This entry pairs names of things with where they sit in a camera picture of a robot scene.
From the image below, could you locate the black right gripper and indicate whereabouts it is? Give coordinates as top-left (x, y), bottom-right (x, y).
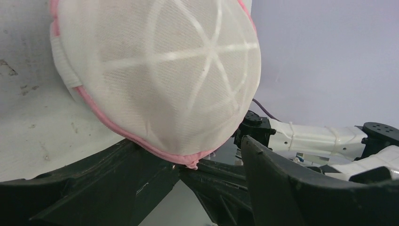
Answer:
top-left (179, 111), bottom-right (276, 226)

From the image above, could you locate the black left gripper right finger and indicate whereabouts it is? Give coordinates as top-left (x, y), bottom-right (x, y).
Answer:
top-left (241, 136), bottom-right (399, 226)

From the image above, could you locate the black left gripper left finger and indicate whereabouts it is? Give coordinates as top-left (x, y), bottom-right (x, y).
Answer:
top-left (0, 139), bottom-right (178, 226)

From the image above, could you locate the white mesh bag pink zipper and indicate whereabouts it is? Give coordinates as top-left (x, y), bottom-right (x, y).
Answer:
top-left (49, 0), bottom-right (262, 169)

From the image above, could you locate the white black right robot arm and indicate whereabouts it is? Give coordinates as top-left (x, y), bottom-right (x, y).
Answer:
top-left (179, 111), bottom-right (399, 226)

